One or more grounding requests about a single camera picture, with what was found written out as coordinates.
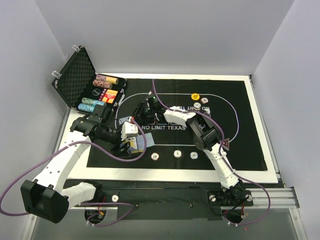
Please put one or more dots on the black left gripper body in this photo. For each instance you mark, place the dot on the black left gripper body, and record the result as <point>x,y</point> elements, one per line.
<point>122,146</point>

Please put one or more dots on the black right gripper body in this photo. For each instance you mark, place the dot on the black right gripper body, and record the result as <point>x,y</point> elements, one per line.
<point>144,110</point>

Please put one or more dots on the card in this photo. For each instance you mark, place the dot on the card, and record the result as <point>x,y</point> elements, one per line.
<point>124,119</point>

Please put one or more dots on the blue playing card box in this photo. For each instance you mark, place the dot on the blue playing card box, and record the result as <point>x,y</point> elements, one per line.
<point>137,144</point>

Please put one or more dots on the yellow big blind button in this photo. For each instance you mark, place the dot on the yellow big blind button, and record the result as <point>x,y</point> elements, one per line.
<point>195,96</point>

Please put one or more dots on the grey chips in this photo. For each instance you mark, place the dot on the grey chips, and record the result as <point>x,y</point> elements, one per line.
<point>197,106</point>

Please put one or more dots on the red 100 chip stack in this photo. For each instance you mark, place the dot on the red 100 chip stack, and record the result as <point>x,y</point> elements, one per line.
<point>155,156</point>

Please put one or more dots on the grey 1 chip stack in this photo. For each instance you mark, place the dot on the grey 1 chip stack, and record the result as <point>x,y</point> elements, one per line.
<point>177,154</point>

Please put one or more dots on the red chips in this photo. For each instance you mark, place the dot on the red chips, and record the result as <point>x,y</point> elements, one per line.
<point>204,100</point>

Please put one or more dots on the blue 5 chip stack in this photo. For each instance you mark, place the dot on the blue 5 chip stack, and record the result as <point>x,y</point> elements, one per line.
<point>194,155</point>

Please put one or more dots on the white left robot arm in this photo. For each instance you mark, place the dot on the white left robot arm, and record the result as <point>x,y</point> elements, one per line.
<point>45,196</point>

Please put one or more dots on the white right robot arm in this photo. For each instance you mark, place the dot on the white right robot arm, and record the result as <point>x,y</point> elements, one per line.
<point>206,136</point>

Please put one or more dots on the teal chip roll lower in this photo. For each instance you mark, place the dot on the teal chip roll lower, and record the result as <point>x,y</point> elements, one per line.
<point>86,108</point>

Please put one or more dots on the teal chip roll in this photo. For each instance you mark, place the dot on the teal chip roll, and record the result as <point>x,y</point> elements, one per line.
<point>92,102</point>
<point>86,108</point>

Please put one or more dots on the teal chip roll upper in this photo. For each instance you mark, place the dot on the teal chip roll upper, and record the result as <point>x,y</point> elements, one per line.
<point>92,102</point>

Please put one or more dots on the black round dealer puck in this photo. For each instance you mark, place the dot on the black round dealer puck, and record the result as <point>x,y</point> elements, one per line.
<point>96,92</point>

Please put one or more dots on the orange card deck box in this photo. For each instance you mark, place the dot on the orange card deck box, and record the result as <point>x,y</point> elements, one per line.
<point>108,96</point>

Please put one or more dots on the black chip carrying case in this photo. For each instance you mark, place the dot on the black chip carrying case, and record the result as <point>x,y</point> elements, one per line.
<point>75,81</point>

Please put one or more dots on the black poker table mat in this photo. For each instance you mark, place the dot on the black poker table mat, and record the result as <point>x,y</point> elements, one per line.
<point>229,106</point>

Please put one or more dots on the brown chip roll top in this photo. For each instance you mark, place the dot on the brown chip roll top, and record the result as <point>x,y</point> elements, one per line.
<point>106,78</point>

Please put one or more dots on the red triangular dealer button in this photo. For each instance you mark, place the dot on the red triangular dealer button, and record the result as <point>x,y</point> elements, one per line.
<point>226,144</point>

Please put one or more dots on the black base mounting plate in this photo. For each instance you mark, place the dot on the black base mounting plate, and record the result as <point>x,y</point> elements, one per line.
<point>171,211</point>

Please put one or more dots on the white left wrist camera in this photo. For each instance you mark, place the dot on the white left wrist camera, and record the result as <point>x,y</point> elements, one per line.
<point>128,130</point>

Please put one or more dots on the aluminium front rail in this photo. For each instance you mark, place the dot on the aluminium front rail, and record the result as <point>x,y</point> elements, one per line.
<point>282,198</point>

